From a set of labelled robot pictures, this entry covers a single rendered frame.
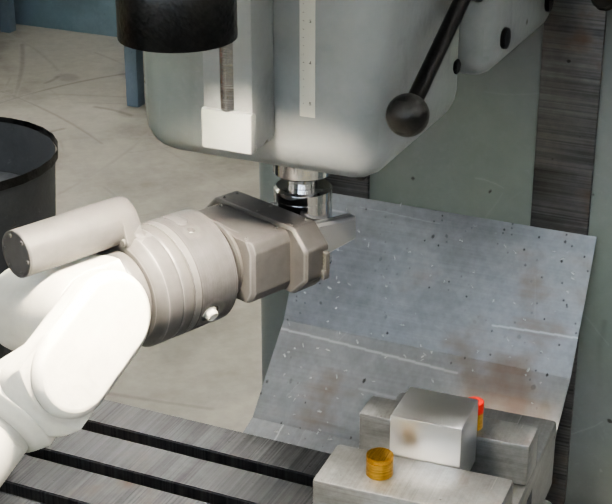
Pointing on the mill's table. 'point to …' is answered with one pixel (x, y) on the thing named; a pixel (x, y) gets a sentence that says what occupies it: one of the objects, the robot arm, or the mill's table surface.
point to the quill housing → (320, 84)
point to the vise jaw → (404, 483)
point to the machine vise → (486, 446)
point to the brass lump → (379, 463)
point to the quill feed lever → (406, 118)
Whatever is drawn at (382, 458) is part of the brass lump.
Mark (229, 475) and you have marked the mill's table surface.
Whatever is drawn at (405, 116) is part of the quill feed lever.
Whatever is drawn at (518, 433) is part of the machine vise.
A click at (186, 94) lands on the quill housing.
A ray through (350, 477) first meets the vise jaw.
